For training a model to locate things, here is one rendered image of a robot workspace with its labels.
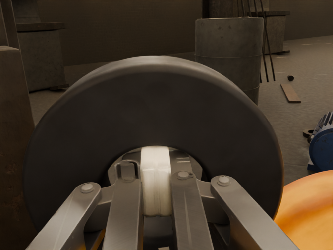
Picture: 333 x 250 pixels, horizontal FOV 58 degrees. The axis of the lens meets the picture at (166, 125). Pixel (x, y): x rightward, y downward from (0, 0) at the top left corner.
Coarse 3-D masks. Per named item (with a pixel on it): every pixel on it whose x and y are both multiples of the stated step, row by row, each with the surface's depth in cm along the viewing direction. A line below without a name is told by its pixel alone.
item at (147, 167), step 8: (144, 152) 16; (152, 152) 16; (144, 160) 15; (152, 160) 15; (144, 168) 15; (152, 168) 15; (144, 176) 15; (152, 176) 15; (144, 184) 15; (152, 184) 15; (144, 192) 15; (152, 192) 15; (144, 200) 15; (152, 200) 15; (144, 208) 16; (152, 208) 15; (152, 216) 16
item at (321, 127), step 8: (328, 112) 189; (320, 120) 189; (328, 120) 179; (320, 128) 175; (328, 128) 160; (312, 136) 179; (320, 136) 163; (328, 136) 159; (312, 144) 166; (320, 144) 162; (328, 144) 160; (312, 152) 166; (320, 152) 163; (328, 152) 161; (312, 160) 169; (320, 160) 164; (328, 160) 162; (312, 168) 181; (320, 168) 166; (328, 168) 163
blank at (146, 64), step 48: (96, 96) 15; (144, 96) 15; (192, 96) 15; (240, 96) 16; (48, 144) 16; (96, 144) 16; (144, 144) 16; (192, 144) 16; (240, 144) 16; (48, 192) 17; (144, 240) 19
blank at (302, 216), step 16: (320, 176) 20; (288, 192) 20; (304, 192) 20; (320, 192) 19; (288, 208) 19; (304, 208) 19; (320, 208) 18; (288, 224) 19; (304, 224) 19; (320, 224) 19; (304, 240) 19; (320, 240) 19
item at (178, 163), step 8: (176, 152) 18; (184, 152) 18; (176, 160) 17; (184, 160) 17; (176, 168) 16; (184, 168) 16; (200, 184) 15; (208, 184) 14; (200, 192) 14; (208, 192) 14; (208, 200) 14; (216, 200) 14; (208, 208) 14; (216, 208) 14; (208, 216) 14; (216, 216) 14; (224, 216) 14
